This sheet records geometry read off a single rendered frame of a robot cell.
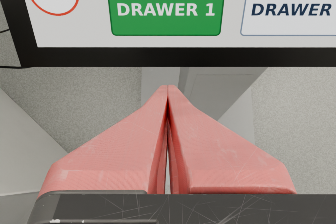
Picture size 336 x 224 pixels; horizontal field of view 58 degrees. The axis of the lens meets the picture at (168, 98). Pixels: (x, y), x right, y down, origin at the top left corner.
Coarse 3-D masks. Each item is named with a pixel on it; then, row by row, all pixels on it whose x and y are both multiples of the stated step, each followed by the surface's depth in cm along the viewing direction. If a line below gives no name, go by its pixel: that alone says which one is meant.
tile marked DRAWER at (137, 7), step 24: (120, 0) 24; (144, 0) 24; (168, 0) 24; (192, 0) 24; (216, 0) 24; (120, 24) 26; (144, 24) 26; (168, 24) 26; (192, 24) 26; (216, 24) 26
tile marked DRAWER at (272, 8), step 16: (256, 0) 24; (272, 0) 24; (288, 0) 24; (304, 0) 24; (320, 0) 24; (256, 16) 25; (272, 16) 25; (288, 16) 25; (304, 16) 25; (320, 16) 25; (240, 32) 26; (256, 32) 26; (272, 32) 26; (288, 32) 26; (304, 32) 26; (320, 32) 26
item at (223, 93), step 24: (144, 72) 126; (168, 72) 126; (192, 72) 63; (216, 72) 63; (240, 72) 63; (144, 96) 123; (192, 96) 81; (216, 96) 81; (240, 96) 82; (216, 120) 117; (240, 120) 121; (168, 168) 116
